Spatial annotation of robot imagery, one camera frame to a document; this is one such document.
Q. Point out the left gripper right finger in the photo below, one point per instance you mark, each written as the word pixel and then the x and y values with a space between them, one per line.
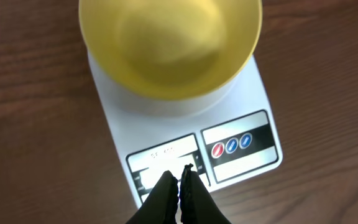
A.
pixel 197 205

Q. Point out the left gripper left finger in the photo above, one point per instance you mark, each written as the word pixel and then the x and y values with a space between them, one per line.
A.
pixel 161 205

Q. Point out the white digital kitchen scale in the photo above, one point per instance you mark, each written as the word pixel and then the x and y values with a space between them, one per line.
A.
pixel 227 136

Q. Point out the pale yellow bowl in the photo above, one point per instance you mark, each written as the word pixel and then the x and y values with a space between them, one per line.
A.
pixel 171 49

